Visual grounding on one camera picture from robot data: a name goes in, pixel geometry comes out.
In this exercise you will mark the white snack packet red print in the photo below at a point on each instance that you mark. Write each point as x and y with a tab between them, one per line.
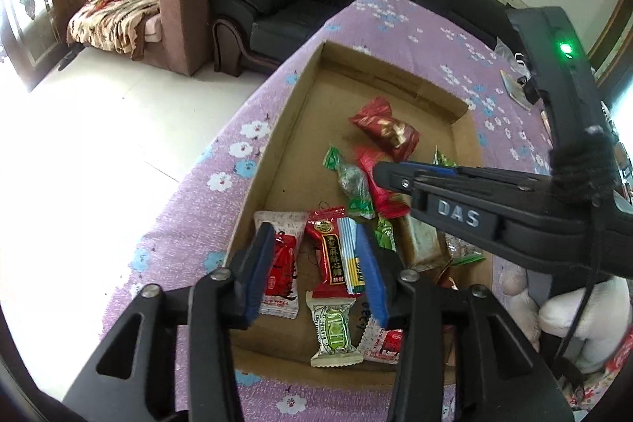
284	268

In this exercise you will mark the white red zigzag edge packet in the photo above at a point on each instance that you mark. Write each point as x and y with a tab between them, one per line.
381	345

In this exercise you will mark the wooden door frame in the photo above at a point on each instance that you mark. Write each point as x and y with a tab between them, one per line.
611	41

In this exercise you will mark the plain red snack packet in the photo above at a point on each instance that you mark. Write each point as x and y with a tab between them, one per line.
390	203

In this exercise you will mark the green twisted candy packet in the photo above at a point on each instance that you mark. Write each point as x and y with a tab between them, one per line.
353	179

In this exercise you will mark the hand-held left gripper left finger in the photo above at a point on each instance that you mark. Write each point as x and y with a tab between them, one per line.
259	273

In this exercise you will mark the shallow cardboard box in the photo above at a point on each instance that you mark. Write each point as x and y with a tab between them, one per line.
306	130

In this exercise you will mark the small red foil wrapper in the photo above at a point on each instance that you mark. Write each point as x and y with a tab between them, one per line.
447	281

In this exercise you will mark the black leather sofa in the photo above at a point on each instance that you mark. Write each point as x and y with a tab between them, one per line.
287	16

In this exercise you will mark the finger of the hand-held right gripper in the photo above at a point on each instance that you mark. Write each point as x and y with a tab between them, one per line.
445	170
395	177

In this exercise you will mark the red patterned cloth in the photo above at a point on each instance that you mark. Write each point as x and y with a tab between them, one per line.
618	365

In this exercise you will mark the green foil snack packet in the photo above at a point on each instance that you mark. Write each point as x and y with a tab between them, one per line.
445	160

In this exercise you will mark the black slipper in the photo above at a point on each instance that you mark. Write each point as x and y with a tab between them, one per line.
68	59

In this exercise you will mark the flat foil packet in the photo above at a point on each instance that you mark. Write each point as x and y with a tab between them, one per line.
514	88

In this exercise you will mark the clear plastic bag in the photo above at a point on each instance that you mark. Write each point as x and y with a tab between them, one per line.
509	53

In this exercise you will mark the red gold foil candy packet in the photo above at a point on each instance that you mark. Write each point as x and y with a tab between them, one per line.
381	125

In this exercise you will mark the brown floral blanket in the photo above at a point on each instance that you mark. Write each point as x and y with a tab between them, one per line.
109	21

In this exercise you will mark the small green white snack packet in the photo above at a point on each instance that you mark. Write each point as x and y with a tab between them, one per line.
384	234

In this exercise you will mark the tan snack packet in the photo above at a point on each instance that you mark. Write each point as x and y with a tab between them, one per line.
423	244

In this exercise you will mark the striped blue white packet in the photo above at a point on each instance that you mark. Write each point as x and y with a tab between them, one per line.
352	254

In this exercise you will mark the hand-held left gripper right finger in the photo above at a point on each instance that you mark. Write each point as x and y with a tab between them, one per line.
373	278

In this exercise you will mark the red snack packet gold label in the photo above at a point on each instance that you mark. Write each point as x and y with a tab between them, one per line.
329	254

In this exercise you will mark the person's right hand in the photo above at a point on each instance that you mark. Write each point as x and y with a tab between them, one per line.
611	313

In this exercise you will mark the clear green edged snack packet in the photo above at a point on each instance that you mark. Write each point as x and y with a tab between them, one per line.
465	252

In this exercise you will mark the purple floral cloth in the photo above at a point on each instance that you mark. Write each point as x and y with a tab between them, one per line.
198	204

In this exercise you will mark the white candy bar green print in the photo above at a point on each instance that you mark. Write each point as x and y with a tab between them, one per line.
334	328

